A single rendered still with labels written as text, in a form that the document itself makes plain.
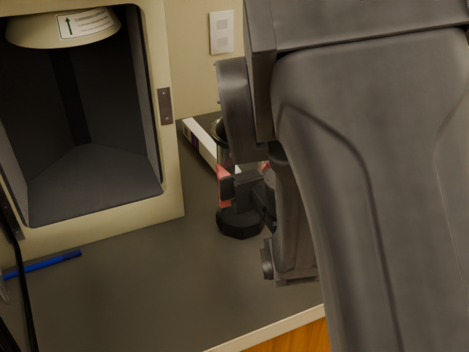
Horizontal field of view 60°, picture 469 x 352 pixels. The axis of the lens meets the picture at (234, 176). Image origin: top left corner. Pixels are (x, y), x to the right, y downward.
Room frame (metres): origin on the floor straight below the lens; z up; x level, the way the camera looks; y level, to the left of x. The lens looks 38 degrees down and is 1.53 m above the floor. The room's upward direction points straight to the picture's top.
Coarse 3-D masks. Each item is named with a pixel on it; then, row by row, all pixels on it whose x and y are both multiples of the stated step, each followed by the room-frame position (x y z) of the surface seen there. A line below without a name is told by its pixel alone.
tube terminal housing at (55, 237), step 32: (0, 0) 0.54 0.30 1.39; (32, 0) 0.56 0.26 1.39; (64, 0) 0.57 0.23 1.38; (96, 0) 0.59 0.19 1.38; (128, 0) 0.61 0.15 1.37; (160, 0) 0.63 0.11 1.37; (160, 32) 0.62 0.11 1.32; (160, 64) 0.62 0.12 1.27; (160, 128) 0.62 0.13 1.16; (64, 224) 0.54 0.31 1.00; (96, 224) 0.56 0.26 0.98; (128, 224) 0.58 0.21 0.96; (32, 256) 0.51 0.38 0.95
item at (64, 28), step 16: (16, 16) 0.60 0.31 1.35; (32, 16) 0.59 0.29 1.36; (48, 16) 0.59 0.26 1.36; (64, 16) 0.60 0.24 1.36; (80, 16) 0.61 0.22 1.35; (96, 16) 0.63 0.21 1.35; (112, 16) 0.66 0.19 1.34; (16, 32) 0.60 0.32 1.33; (32, 32) 0.58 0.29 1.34; (48, 32) 0.58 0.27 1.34; (64, 32) 0.59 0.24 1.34; (80, 32) 0.60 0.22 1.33; (96, 32) 0.61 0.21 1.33; (112, 32) 0.64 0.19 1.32; (48, 48) 0.58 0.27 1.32
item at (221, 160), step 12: (216, 120) 0.63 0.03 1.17; (216, 132) 0.59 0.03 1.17; (216, 144) 0.60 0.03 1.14; (216, 156) 0.60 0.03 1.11; (228, 156) 0.57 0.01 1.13; (228, 168) 0.57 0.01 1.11; (240, 168) 0.56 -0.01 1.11; (252, 168) 0.57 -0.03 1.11; (264, 168) 0.59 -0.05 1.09; (228, 216) 0.57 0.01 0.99; (240, 216) 0.56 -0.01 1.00; (252, 216) 0.57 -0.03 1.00
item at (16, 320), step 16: (0, 224) 0.44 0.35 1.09; (0, 240) 0.40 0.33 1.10; (0, 256) 0.36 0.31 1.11; (16, 256) 0.45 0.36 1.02; (16, 272) 0.40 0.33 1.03; (16, 288) 0.36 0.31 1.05; (0, 304) 0.28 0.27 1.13; (16, 304) 0.33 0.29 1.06; (16, 320) 0.30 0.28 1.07; (16, 336) 0.27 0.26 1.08
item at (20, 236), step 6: (0, 186) 0.51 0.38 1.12; (0, 192) 0.51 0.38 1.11; (0, 198) 0.51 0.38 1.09; (6, 198) 0.51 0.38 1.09; (0, 204) 0.50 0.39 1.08; (6, 204) 0.51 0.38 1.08; (6, 210) 0.51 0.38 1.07; (12, 210) 0.51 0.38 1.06; (6, 216) 0.50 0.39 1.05; (12, 216) 0.51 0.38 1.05; (12, 222) 0.51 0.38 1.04; (18, 222) 0.51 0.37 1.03; (12, 228) 0.50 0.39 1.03; (18, 228) 0.51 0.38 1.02; (18, 234) 0.51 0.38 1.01; (18, 240) 0.50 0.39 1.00
